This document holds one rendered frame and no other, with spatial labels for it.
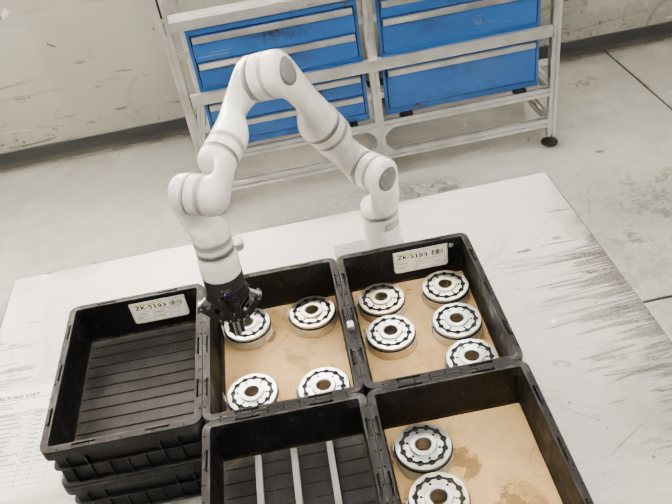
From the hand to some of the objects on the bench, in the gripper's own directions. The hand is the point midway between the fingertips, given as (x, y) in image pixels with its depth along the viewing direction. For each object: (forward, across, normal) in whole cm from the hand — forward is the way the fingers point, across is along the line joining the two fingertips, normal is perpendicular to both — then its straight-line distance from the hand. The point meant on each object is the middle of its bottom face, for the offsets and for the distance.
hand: (237, 325), depth 143 cm
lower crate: (+28, -23, +2) cm, 36 cm away
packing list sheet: (+29, -56, +8) cm, 63 cm away
